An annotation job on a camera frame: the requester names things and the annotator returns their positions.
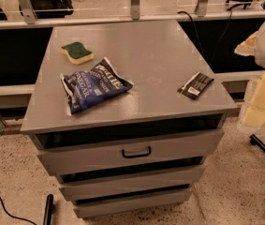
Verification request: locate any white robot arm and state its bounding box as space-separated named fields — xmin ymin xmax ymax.
xmin=234 ymin=22 xmax=265 ymax=134

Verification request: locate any black rxbar chocolate bar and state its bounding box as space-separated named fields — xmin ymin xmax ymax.
xmin=177 ymin=72 xmax=213 ymax=99

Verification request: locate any grey drawer cabinet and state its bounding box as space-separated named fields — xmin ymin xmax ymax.
xmin=20 ymin=19 xmax=239 ymax=219

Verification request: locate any blue kettle chips bag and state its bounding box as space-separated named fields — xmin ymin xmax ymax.
xmin=60 ymin=57 xmax=134 ymax=115

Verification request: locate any top grey drawer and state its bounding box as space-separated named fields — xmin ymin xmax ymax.
xmin=37 ymin=113 xmax=224 ymax=175

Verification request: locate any grey drawer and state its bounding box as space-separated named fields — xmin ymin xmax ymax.
xmin=74 ymin=184 xmax=191 ymax=218
xmin=59 ymin=157 xmax=204 ymax=204
xmin=37 ymin=113 xmax=224 ymax=175

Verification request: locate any green yellow sponge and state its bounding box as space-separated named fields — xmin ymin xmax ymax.
xmin=61 ymin=42 xmax=94 ymax=65

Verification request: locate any middle grey drawer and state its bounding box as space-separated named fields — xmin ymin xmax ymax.
xmin=59 ymin=157 xmax=204 ymax=204

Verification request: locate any bottom grey drawer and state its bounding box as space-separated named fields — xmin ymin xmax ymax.
xmin=74 ymin=184 xmax=191 ymax=218

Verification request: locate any black chair behind glass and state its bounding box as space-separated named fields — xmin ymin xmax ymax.
xmin=30 ymin=0 xmax=74 ymax=19

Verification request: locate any black stand leg bottom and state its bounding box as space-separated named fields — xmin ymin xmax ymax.
xmin=43 ymin=194 xmax=53 ymax=225

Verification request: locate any black drawer handle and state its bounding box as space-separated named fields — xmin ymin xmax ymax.
xmin=121 ymin=146 xmax=152 ymax=159

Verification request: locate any grey metal bracket middle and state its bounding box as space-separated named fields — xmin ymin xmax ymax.
xmin=130 ymin=0 xmax=140 ymax=20

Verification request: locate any grey metal bracket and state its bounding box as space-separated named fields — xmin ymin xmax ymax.
xmin=18 ymin=0 xmax=37 ymax=24
xmin=195 ymin=0 xmax=209 ymax=17
xmin=130 ymin=0 xmax=140 ymax=20

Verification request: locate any grey metal bracket right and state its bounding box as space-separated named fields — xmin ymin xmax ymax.
xmin=195 ymin=0 xmax=209 ymax=17

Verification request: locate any black hanging cable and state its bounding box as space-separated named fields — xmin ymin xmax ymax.
xmin=177 ymin=3 xmax=248 ymax=67

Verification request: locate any grey metal bracket left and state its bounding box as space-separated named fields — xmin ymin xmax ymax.
xmin=18 ymin=0 xmax=37 ymax=24

